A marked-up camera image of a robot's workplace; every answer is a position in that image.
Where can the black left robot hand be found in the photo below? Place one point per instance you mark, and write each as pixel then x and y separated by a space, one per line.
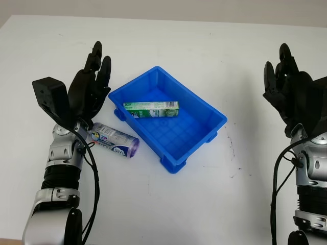
pixel 84 92

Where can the purple trash bag roll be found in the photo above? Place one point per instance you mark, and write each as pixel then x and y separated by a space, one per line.
pixel 115 141

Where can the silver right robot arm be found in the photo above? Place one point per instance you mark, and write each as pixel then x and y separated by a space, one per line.
pixel 314 163

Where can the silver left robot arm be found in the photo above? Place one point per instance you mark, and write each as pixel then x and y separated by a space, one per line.
pixel 61 153

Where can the blue plastic tray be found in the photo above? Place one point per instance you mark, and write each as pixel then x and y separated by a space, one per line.
pixel 178 137

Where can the green toothpaste box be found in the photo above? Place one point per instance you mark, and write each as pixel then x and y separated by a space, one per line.
pixel 153 109

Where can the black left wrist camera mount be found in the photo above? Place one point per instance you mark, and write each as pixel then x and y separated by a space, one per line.
pixel 51 97

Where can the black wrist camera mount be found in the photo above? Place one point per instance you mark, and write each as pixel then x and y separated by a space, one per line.
pixel 51 97
pixel 319 102

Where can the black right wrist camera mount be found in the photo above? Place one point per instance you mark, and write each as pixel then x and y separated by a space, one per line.
pixel 319 102

